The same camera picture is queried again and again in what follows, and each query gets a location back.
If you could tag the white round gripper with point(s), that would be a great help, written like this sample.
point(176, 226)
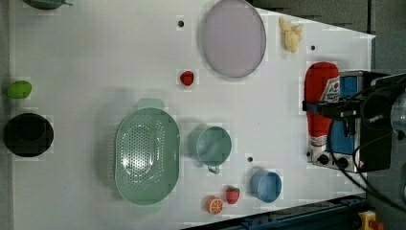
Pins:
point(383, 108)

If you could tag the yellow red clamp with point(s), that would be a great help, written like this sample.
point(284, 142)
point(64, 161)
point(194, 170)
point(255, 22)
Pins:
point(369, 221)

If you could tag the lilac round plate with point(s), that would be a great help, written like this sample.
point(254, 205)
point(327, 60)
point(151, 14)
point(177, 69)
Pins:
point(233, 38)

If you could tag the red toy strawberry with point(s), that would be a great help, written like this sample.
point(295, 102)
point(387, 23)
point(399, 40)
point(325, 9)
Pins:
point(232, 194)
point(187, 78)

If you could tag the peeled toy banana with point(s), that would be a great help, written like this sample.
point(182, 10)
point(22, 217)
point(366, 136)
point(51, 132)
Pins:
point(291, 35)

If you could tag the green mug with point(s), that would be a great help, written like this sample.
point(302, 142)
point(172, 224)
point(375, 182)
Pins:
point(211, 146)

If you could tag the blue cup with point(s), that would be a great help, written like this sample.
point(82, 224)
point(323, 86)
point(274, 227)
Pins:
point(265, 186)

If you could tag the green oval strainer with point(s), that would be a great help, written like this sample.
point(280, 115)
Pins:
point(147, 154)

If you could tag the dark green bowl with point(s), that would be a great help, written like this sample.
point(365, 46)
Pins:
point(46, 4)

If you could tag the toy orange slice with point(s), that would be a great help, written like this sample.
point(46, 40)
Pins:
point(214, 205)

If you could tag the black round bowl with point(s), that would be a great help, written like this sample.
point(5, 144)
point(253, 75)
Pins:
point(28, 135)

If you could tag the green toy lime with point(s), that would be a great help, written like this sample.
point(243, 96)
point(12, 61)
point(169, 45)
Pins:
point(19, 90)

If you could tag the silver toaster oven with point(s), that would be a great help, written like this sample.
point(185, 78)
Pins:
point(352, 146)

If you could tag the red plush ketchup bottle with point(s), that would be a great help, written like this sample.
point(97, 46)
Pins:
point(321, 86)

